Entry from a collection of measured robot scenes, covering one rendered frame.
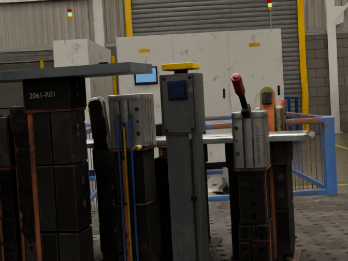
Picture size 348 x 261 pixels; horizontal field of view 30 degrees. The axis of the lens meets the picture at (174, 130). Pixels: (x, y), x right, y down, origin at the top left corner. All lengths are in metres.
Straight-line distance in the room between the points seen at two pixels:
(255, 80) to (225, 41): 0.71
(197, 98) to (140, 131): 0.23
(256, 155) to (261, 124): 0.06
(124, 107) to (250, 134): 0.28
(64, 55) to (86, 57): 0.32
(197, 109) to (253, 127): 0.18
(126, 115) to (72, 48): 8.18
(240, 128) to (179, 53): 8.17
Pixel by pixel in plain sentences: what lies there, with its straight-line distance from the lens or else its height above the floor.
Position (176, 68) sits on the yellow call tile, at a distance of 1.19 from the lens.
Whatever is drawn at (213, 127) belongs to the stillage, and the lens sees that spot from 3.40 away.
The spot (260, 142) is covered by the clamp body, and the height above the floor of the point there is 1.00.
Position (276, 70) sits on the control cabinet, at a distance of 9.62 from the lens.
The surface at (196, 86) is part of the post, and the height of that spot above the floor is 1.12.
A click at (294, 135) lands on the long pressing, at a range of 1.43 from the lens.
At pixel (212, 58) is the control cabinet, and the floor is 1.61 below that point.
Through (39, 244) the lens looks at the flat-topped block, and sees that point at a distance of 1.33.
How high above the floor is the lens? 1.10
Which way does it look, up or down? 3 degrees down
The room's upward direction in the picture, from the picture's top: 3 degrees counter-clockwise
